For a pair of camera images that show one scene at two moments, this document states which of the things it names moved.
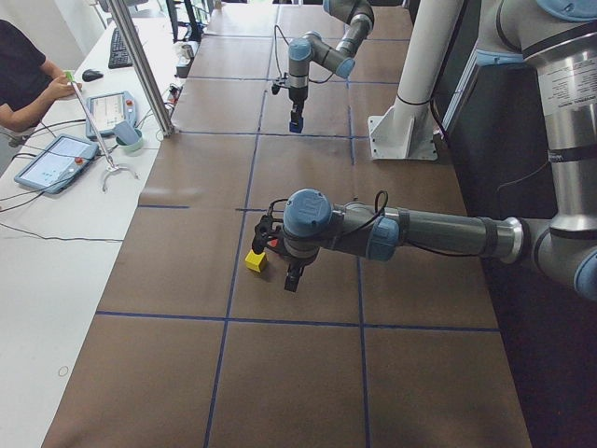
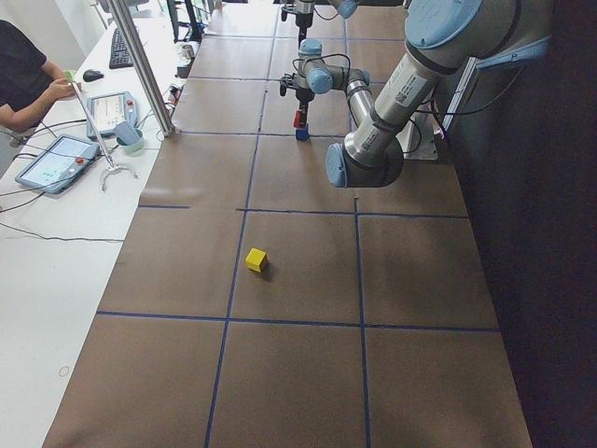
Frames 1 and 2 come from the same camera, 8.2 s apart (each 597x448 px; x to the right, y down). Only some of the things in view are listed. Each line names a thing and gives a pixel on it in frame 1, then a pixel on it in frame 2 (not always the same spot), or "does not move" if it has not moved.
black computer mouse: (90, 75) does not move
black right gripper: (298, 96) -> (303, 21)
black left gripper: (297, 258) -> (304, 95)
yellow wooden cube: (254, 260) does not move
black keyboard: (119, 55) does not move
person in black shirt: (28, 81) does not move
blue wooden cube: (297, 127) -> (301, 134)
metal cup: (187, 50) does not move
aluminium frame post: (144, 67) does not move
